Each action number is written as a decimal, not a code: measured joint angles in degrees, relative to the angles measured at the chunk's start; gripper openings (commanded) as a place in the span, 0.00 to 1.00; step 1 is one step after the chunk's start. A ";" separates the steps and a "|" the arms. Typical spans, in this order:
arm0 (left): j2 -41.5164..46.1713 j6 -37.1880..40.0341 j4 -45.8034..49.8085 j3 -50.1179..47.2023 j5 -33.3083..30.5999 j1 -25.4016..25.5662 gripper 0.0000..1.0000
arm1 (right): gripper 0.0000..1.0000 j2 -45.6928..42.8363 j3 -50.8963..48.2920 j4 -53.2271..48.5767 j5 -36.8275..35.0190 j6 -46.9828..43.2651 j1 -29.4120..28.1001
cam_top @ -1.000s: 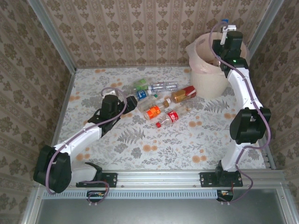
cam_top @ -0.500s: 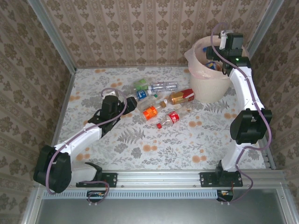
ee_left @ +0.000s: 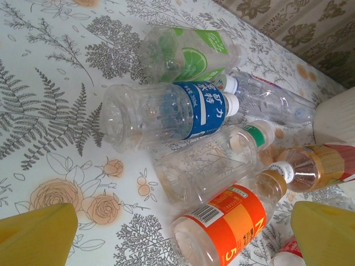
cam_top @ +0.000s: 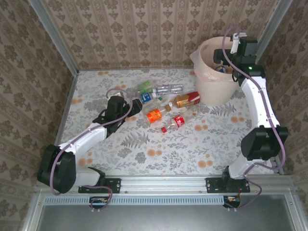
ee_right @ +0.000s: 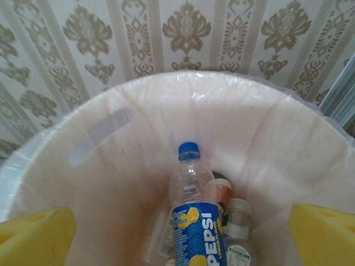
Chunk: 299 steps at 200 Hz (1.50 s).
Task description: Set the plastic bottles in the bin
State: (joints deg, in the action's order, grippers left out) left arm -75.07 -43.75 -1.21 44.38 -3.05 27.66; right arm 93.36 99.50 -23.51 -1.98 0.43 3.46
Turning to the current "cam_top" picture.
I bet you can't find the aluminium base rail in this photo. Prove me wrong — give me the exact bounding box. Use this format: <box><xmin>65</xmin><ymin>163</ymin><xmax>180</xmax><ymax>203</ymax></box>
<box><xmin>36</xmin><ymin>175</ymin><xmax>296</xmax><ymax>194</ymax></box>

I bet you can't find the aluminium frame post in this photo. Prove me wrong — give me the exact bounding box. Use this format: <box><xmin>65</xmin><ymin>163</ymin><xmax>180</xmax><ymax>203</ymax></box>
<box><xmin>256</xmin><ymin>0</ymin><xmax>295</xmax><ymax>58</ymax></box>
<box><xmin>27</xmin><ymin>0</ymin><xmax>80</xmax><ymax>75</ymax></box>

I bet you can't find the red cola bottle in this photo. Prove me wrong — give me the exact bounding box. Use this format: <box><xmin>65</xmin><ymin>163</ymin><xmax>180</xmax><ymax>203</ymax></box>
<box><xmin>161</xmin><ymin>114</ymin><xmax>193</xmax><ymax>133</ymax></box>

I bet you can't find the slotted cable duct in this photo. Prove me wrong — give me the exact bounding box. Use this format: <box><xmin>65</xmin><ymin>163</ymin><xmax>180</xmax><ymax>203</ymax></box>
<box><xmin>44</xmin><ymin>195</ymin><xmax>223</xmax><ymax>206</ymax></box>

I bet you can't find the aluminium side rail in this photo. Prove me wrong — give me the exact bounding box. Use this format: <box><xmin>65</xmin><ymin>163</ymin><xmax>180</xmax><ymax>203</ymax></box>
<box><xmin>45</xmin><ymin>71</ymin><xmax>79</xmax><ymax>154</ymax></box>
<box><xmin>261</xmin><ymin>156</ymin><xmax>286</xmax><ymax>176</ymax></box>

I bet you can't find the orange label plastic bottle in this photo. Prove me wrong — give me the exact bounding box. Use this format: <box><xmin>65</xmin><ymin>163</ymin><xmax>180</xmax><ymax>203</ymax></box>
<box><xmin>145</xmin><ymin>105</ymin><xmax>173</xmax><ymax>125</ymax></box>

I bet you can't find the grey metal panel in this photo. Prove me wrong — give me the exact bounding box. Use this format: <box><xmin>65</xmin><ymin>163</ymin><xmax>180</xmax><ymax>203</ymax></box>
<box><xmin>36</xmin><ymin>204</ymin><xmax>301</xmax><ymax>231</ymax></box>

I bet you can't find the black connector box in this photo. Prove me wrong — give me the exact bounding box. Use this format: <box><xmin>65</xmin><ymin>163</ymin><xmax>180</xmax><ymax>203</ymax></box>
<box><xmin>223</xmin><ymin>195</ymin><xmax>241</xmax><ymax>209</ymax></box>
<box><xmin>89</xmin><ymin>196</ymin><xmax>109</xmax><ymax>209</ymax></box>

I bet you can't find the red gold label bottle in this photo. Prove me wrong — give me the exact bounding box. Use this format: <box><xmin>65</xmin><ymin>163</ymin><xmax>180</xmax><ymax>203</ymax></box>
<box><xmin>168</xmin><ymin>91</ymin><xmax>201</xmax><ymax>108</ymax></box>

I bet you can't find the green label plastic bottle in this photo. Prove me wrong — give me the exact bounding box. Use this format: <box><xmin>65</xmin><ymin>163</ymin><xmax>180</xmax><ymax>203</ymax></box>
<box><xmin>136</xmin><ymin>80</ymin><xmax>154</xmax><ymax>94</ymax></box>

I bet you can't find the clear unlabelled plastic bottle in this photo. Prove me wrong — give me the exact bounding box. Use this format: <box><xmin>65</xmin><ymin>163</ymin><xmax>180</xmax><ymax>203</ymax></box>
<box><xmin>141</xmin><ymin>97</ymin><xmax>169</xmax><ymax>114</ymax></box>

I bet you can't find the clear water bottle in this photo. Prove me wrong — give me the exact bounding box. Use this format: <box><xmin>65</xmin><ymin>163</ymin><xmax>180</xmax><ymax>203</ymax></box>
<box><xmin>154</xmin><ymin>83</ymin><xmax>184</xmax><ymax>96</ymax></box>

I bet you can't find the floral tablecloth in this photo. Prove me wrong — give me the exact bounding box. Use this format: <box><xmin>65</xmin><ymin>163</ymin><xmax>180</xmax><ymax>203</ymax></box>
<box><xmin>57</xmin><ymin>68</ymin><xmax>268</xmax><ymax>177</ymax></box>

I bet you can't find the blue label plastic bottle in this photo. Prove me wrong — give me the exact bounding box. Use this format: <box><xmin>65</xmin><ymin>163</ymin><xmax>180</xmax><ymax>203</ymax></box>
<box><xmin>139</xmin><ymin>92</ymin><xmax>158</xmax><ymax>104</ymax></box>

